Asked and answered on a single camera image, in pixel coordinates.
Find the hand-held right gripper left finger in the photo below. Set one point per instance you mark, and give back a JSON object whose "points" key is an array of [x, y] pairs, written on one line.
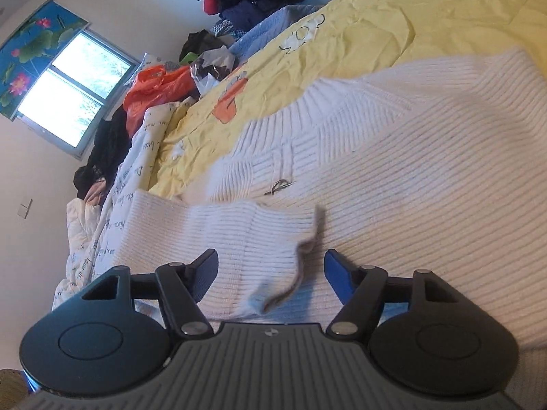
{"points": [[207, 270]]}

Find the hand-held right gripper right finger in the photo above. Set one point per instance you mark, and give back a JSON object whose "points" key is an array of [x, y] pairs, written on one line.
{"points": [[337, 274]]}

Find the green cloth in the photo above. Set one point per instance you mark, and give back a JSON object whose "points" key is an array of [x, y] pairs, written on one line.
{"points": [[188, 57]]}

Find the window with grey frame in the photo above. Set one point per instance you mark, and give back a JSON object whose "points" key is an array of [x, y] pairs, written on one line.
{"points": [[64, 111]]}

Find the clear plastic bag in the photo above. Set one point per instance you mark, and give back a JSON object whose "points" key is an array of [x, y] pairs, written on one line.
{"points": [[213, 68]]}

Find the yellow cartoon print bedsheet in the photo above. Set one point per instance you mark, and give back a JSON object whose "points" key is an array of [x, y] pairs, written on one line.
{"points": [[384, 21]]}

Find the light blue knit blanket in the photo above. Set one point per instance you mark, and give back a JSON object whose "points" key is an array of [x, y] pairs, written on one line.
{"points": [[273, 25]]}

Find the orange plastic bag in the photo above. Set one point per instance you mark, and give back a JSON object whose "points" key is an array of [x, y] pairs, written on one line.
{"points": [[149, 89]]}

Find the dark blue clothing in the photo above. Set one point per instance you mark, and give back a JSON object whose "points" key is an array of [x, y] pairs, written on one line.
{"points": [[248, 10]]}

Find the lotus print roller blind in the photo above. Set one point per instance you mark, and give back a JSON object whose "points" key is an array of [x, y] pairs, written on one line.
{"points": [[30, 38]]}

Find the black clothing pile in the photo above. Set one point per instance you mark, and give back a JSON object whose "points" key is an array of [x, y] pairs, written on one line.
{"points": [[107, 145]]}

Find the white quilt with script print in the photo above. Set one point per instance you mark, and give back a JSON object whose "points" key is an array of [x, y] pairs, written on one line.
{"points": [[136, 166]]}

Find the small metal pin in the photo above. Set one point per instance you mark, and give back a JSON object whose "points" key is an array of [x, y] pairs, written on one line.
{"points": [[277, 187]]}

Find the black garment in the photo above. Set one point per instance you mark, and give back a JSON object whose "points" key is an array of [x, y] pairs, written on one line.
{"points": [[201, 42]]}

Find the white ribbed knit sweater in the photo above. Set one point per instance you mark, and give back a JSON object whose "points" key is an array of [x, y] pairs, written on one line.
{"points": [[406, 158]]}

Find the white wall switch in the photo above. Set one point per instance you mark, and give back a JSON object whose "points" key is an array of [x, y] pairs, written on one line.
{"points": [[24, 208]]}

